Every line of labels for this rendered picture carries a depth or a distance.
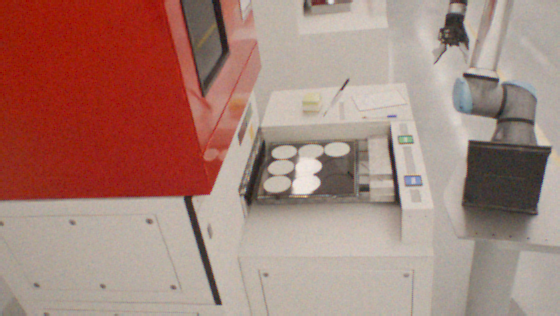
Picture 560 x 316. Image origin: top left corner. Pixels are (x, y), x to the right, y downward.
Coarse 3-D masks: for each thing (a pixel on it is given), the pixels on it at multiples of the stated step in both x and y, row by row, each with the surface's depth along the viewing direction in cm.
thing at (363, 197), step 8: (264, 200) 176; (272, 200) 176; (280, 200) 175; (288, 200) 175; (296, 200) 174; (304, 200) 174; (312, 200) 173; (320, 200) 173; (328, 200) 173; (336, 200) 172; (344, 200) 172; (352, 200) 171; (360, 200) 171; (368, 200) 170
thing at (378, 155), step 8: (384, 144) 190; (368, 152) 187; (376, 152) 187; (384, 152) 186; (376, 160) 182; (384, 160) 181; (376, 168) 178; (384, 168) 177; (376, 200) 165; (384, 200) 165; (392, 200) 165
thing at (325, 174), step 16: (288, 144) 196; (304, 144) 195; (320, 144) 193; (352, 144) 190; (272, 160) 188; (288, 160) 186; (304, 160) 185; (320, 160) 183; (336, 160) 182; (352, 160) 180; (272, 176) 178; (288, 176) 177; (304, 176) 176; (320, 176) 174; (336, 176) 173; (352, 176) 172; (272, 192) 170; (288, 192) 169; (304, 192) 168; (320, 192) 166; (336, 192) 165; (352, 192) 164
